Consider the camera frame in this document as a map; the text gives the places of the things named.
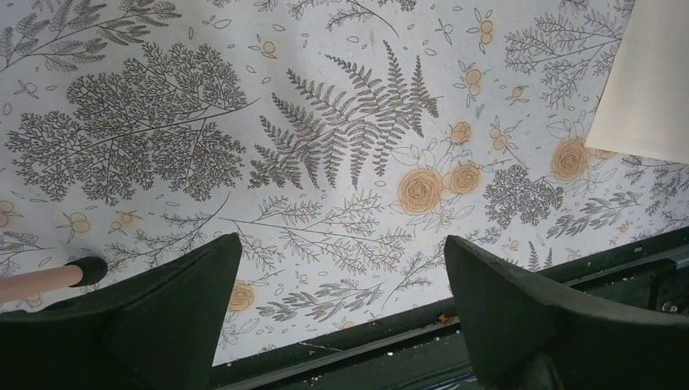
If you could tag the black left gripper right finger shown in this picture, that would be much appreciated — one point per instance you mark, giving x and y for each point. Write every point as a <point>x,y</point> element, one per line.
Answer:
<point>524,330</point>

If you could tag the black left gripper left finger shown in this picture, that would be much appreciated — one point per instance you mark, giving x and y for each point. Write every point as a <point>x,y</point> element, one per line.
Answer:
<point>155,330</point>

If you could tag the pink tripod music stand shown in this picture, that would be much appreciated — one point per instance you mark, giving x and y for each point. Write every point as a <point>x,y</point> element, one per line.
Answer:
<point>81,272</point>

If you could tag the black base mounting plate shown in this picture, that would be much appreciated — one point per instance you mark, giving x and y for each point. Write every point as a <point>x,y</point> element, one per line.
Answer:
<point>424,348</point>

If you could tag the floral patterned table mat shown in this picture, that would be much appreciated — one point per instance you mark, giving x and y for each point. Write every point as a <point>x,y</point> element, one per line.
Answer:
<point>341,140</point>

